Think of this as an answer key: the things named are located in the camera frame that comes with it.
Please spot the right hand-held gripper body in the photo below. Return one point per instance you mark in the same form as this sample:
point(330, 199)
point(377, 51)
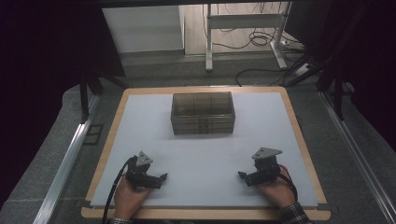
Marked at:
point(264, 171)

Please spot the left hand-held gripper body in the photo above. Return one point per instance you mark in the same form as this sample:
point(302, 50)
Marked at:
point(144, 179)

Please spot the person's right hand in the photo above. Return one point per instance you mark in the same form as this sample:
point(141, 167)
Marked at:
point(278, 189)

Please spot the person's left hand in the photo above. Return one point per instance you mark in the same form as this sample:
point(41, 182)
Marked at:
point(129, 199)

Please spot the white table mat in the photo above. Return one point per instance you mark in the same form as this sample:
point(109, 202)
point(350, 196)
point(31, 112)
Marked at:
point(202, 155)

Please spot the dark floor grate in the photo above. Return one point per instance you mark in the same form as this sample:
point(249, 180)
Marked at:
point(92, 134)

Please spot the transparent brown plastic storage box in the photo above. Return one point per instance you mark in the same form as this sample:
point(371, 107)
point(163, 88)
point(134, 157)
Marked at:
point(202, 113)

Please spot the black metal stand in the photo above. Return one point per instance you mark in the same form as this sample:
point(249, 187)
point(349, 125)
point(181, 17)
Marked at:
point(88, 90)
point(337, 93)

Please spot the white power strip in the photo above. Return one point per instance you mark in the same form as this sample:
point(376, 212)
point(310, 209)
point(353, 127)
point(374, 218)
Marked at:
point(302, 70)

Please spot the white cabinet panel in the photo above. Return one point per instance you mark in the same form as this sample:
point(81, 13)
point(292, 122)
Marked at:
point(143, 29)

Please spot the white board with wooden frame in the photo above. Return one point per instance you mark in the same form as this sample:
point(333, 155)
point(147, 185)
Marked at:
point(202, 214)

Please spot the aluminium floor rail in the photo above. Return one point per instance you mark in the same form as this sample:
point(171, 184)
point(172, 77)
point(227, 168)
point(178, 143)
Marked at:
point(358, 155)
point(63, 168)

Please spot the white metal desk frame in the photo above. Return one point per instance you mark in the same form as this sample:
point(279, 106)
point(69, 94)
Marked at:
point(246, 21)

